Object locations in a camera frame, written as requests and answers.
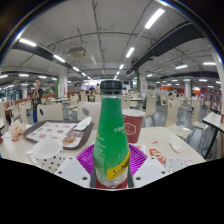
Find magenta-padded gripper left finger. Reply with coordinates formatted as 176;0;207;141
54;143;101;189

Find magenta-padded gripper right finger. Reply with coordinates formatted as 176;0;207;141
127;143;169;189

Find green drink bottle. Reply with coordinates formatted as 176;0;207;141
92;79;132;189

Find red-printed table sign card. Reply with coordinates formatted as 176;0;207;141
164;156;194;174

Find white polka-dot mug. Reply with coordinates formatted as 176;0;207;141
25;138;66;174

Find small white napkin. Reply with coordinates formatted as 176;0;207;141
168;139;183;154

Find red paper cup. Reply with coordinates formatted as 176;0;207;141
121;108;147;144

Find brown food tray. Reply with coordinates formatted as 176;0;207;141
23;119;95;151

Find crumpled white napkin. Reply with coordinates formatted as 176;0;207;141
73;116;93;131

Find beige cafeteria chair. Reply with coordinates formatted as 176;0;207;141
36;103;65;123
164;99;193;139
76;101;103;131

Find far cafeteria chairs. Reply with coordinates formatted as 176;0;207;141
0;89;224;134

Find crumpled food wrapper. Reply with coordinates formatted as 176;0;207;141
8;119;27;143

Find white side table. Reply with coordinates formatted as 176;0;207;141
201;111;224;160

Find ceiling air conditioner unit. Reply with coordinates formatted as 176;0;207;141
67;46;87;59

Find ceiling strip lights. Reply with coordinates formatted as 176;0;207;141
0;8;224;91

